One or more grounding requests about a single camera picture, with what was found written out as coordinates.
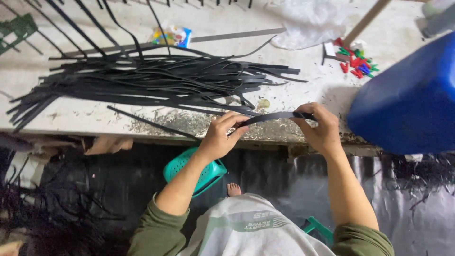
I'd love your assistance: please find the torn brown cardboard piece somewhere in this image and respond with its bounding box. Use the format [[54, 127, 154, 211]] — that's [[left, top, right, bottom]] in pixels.
[[83, 135, 134, 156]]

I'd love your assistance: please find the teal perforated plastic stool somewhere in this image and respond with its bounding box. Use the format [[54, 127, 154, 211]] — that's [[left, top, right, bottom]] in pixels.
[[163, 147, 228, 198]]

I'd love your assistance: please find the long grey flat bar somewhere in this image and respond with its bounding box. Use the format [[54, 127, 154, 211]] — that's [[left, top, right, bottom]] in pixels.
[[63, 27, 287, 58]]

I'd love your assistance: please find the colourful printed packet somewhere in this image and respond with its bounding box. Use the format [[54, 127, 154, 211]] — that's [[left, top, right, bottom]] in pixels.
[[149, 25, 193, 49]]

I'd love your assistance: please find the olive green shirt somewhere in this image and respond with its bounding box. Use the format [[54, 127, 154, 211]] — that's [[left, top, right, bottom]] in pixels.
[[127, 193, 395, 256]]

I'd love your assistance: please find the pile of black rubber strips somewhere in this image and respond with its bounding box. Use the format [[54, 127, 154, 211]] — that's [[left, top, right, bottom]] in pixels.
[[6, 46, 308, 133]]

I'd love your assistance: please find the thin single black strip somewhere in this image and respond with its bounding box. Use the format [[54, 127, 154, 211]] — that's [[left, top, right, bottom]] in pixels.
[[107, 105, 200, 141]]

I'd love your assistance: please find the person's bare foot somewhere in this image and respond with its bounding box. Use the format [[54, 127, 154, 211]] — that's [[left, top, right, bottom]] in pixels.
[[226, 182, 242, 198]]

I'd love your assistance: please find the blue plastic barrel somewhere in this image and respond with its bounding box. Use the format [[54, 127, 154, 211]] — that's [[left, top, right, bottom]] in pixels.
[[346, 31, 455, 155]]

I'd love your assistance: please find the dark green plastic chair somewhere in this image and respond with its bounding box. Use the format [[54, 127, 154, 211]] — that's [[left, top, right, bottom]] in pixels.
[[0, 13, 38, 56]]

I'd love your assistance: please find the person's right hand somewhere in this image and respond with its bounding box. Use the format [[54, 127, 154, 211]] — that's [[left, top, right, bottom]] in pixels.
[[290, 102, 344, 155]]

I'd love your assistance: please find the short curved black rubber strip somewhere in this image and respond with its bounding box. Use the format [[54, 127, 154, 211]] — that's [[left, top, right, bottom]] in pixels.
[[236, 111, 318, 128]]

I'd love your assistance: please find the person's left hand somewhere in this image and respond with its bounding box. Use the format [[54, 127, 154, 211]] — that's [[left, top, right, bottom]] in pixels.
[[198, 111, 251, 163]]

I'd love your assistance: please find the black plastic floor sheet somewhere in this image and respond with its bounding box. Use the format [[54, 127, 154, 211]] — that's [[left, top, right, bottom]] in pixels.
[[36, 144, 455, 256]]

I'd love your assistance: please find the green plastic chair frame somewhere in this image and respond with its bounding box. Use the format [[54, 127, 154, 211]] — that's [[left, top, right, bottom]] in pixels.
[[301, 216, 335, 247]]

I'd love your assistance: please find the heap of black rubber scraps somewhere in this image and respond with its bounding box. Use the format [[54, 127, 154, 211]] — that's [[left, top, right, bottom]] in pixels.
[[382, 152, 455, 215], [0, 149, 128, 256]]

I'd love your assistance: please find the heap of coloured plastic pieces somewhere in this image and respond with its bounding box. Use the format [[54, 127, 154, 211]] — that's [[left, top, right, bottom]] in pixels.
[[333, 37, 380, 79]]

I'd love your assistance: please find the row of hanging black strips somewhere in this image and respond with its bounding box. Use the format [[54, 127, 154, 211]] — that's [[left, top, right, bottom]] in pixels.
[[0, 0, 254, 59]]

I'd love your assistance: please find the white sack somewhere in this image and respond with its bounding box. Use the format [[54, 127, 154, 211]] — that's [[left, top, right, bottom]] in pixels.
[[4, 152, 46, 190]]

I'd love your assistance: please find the white plastic bag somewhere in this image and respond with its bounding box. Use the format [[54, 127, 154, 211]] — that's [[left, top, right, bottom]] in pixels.
[[266, 0, 353, 50]]

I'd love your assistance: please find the white printed apron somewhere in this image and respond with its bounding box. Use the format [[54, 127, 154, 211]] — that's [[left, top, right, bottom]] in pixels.
[[177, 193, 335, 256]]

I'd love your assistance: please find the grey white plastic container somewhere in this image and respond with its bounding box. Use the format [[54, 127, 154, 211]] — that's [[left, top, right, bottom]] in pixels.
[[415, 0, 455, 38]]

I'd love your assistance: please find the wooden stick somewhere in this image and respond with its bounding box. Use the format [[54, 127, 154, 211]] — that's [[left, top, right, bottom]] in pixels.
[[343, 0, 392, 47]]

